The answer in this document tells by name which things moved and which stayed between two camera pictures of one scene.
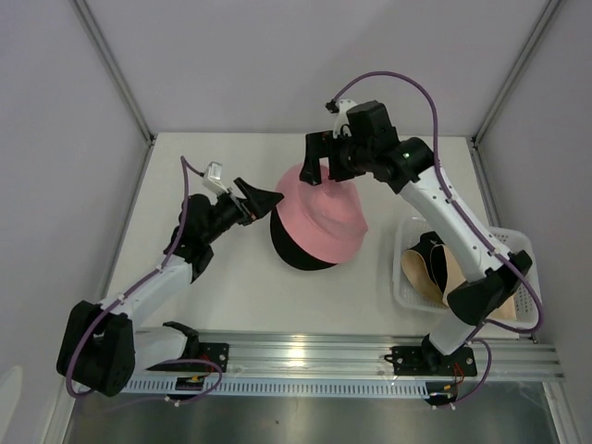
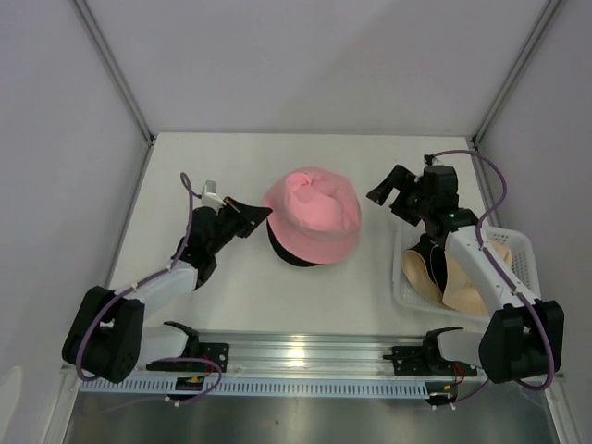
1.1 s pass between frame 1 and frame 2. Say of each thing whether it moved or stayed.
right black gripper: moved
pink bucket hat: moved
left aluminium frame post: stayed
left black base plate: stayed
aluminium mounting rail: stayed
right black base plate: stayed
